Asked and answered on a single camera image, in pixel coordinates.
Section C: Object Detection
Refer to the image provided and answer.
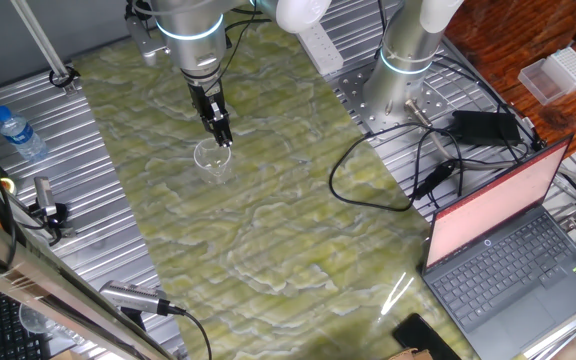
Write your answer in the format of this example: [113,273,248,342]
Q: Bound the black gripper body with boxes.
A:
[186,78,225,121]

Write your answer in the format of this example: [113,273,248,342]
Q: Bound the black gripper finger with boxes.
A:
[200,115,221,144]
[212,101,234,149]

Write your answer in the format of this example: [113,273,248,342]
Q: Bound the clear plastic cup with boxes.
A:
[192,138,233,186]

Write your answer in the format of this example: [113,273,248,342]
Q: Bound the green marble pattern mat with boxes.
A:
[72,9,479,360]

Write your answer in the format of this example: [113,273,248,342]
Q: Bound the white power strip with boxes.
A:
[297,22,345,76]

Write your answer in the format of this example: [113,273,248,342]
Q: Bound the aluminium pole with clamp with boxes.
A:
[10,0,80,96]

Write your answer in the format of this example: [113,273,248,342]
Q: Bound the black device right edge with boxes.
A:
[27,175,77,246]

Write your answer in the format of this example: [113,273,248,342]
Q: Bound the water bottle with blue cap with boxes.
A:
[0,104,49,162]

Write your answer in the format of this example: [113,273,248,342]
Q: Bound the clear measuring beaker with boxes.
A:
[17,302,52,336]

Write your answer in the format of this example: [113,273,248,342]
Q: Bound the black power adapter brick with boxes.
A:
[450,109,523,147]

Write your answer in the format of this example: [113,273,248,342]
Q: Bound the black smartphone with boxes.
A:
[392,313,462,360]

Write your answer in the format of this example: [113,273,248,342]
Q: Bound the cardboard piece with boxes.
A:
[387,348,434,360]

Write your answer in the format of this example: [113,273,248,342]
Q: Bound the brown wooden table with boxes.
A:
[445,0,576,156]

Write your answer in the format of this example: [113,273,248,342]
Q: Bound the dark grey laptop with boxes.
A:
[420,133,576,360]

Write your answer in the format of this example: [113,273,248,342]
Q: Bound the clear plastic box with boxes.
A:
[517,58,567,106]

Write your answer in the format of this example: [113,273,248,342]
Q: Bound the white pipette tip box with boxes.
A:
[541,46,576,94]

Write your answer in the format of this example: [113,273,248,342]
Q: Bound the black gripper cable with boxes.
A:
[202,0,272,96]

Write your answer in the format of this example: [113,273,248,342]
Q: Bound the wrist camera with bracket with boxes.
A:
[124,0,170,68]

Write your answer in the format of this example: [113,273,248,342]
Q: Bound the black looping power cable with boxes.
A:
[328,121,465,214]

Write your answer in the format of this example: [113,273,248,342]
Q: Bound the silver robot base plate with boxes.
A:
[327,62,464,139]

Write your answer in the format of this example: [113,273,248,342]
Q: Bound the silver camera on stand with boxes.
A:
[98,279,188,334]

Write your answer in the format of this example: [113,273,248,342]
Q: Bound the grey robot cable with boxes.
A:
[404,98,576,199]

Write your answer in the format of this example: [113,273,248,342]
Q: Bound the black inline cable block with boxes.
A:
[412,162,457,199]

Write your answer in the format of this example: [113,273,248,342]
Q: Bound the silver metal frame bar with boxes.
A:
[0,202,177,360]

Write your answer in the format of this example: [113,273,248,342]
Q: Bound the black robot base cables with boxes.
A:
[430,52,547,154]

